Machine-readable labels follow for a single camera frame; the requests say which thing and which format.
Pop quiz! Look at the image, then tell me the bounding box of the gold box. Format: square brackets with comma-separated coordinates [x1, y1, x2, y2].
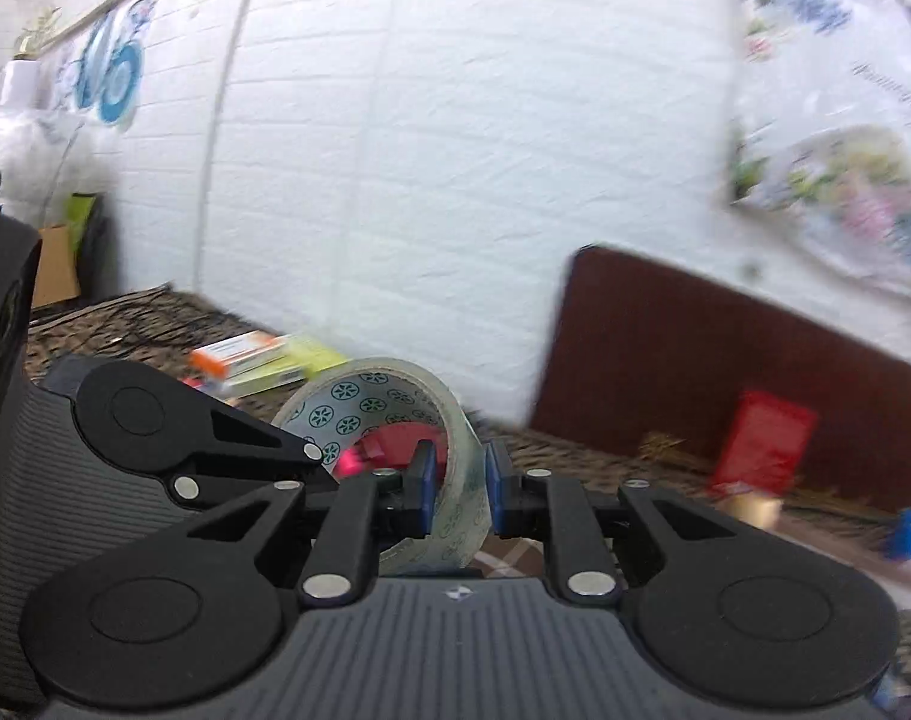
[724, 491, 785, 535]

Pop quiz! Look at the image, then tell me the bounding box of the colourful printed plastic sheet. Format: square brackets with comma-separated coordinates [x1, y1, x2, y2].
[726, 0, 911, 305]

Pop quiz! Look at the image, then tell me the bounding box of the white wall pipe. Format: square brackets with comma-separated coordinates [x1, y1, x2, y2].
[199, 0, 274, 293]

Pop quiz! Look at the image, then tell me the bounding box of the white plastic bag bundle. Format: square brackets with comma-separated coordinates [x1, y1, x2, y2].
[0, 58, 79, 227]

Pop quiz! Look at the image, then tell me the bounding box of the clear tape roll green print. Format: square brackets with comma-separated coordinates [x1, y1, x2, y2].
[269, 357, 496, 571]

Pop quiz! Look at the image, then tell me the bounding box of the dark red box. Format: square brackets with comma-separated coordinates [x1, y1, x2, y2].
[350, 424, 458, 482]

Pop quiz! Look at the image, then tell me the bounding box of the tall red box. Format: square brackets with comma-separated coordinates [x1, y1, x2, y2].
[706, 389, 818, 500]

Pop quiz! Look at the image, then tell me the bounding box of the brown letter-patterned cloth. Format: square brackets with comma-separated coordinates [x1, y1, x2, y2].
[24, 285, 911, 691]

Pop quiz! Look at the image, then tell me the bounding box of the orange white medicine box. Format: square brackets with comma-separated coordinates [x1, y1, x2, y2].
[188, 331, 293, 385]

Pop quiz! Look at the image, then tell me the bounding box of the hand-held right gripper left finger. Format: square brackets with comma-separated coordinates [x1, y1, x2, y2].
[187, 439, 437, 610]

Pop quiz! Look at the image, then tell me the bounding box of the blue round wall sticker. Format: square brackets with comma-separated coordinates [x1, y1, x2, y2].
[56, 4, 146, 133]

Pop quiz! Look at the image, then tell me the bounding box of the dark brown headboard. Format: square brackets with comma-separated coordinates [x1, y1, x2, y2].
[529, 244, 911, 533]

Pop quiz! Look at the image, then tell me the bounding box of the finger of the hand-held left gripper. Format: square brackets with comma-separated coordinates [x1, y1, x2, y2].
[172, 394, 338, 505]

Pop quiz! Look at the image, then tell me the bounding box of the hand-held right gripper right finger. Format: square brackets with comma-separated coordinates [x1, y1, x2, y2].
[484, 439, 728, 607]

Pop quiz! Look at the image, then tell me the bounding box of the yellow-green bag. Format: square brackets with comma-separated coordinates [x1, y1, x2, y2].
[65, 193, 116, 293]

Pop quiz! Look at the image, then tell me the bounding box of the flat cardboard sheet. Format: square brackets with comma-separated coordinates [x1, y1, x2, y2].
[31, 223, 82, 309]

